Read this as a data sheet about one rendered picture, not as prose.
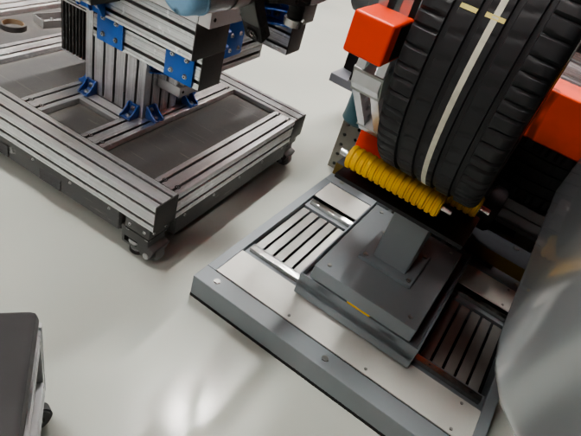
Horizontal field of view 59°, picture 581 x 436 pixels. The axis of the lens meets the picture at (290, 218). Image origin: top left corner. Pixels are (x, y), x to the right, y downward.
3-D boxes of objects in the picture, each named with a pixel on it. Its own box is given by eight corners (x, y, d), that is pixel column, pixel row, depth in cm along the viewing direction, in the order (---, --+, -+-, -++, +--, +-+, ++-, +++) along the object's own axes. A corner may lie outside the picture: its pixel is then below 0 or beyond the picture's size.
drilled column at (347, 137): (347, 176, 213) (383, 84, 188) (327, 164, 216) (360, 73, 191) (357, 168, 221) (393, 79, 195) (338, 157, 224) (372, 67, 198)
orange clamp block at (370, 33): (399, 58, 90) (379, 68, 84) (362, 40, 93) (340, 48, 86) (416, 19, 86) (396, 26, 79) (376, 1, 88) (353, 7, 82)
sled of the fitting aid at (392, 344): (405, 370, 131) (420, 348, 126) (292, 293, 142) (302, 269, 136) (460, 274, 168) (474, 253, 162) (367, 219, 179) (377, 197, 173)
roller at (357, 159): (442, 227, 113) (454, 208, 110) (332, 164, 122) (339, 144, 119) (450, 216, 118) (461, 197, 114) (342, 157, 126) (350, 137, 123)
